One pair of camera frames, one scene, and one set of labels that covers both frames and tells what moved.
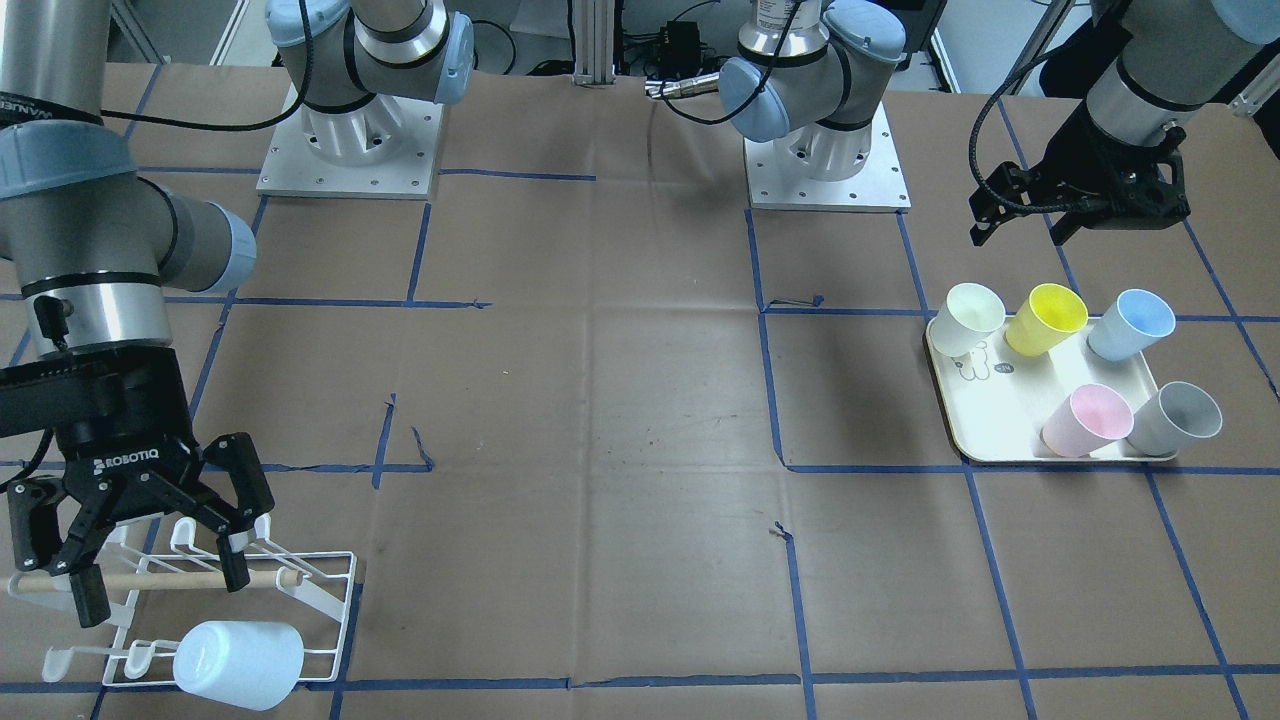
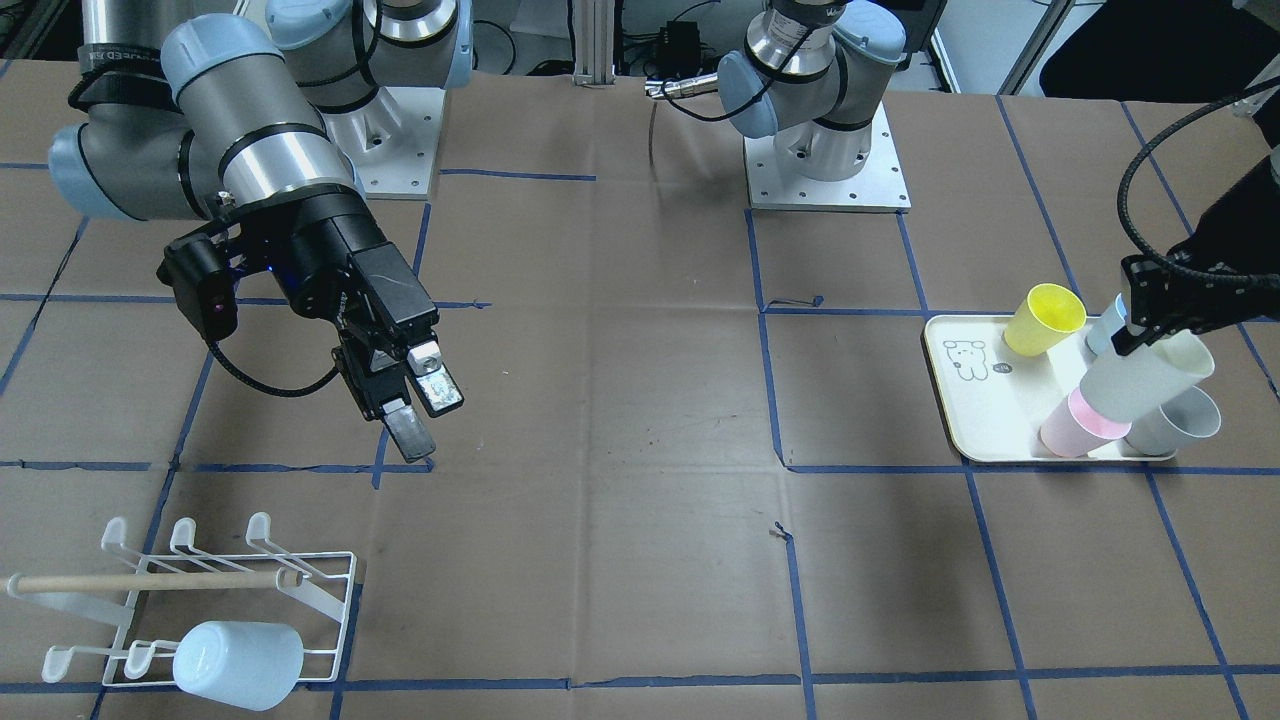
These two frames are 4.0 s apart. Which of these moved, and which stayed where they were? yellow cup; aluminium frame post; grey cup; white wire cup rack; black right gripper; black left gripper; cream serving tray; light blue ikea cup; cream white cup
Moved: black left gripper; black right gripper; cream white cup
Stayed: cream serving tray; light blue ikea cup; white wire cup rack; grey cup; yellow cup; aluminium frame post
